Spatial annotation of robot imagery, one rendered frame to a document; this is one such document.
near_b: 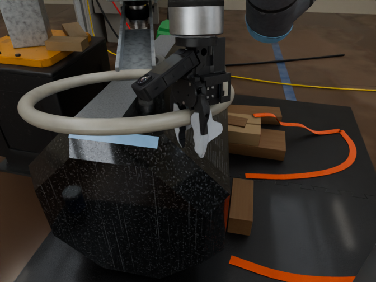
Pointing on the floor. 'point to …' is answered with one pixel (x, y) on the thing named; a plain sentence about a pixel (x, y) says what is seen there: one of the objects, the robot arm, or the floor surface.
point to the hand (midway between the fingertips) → (188, 147)
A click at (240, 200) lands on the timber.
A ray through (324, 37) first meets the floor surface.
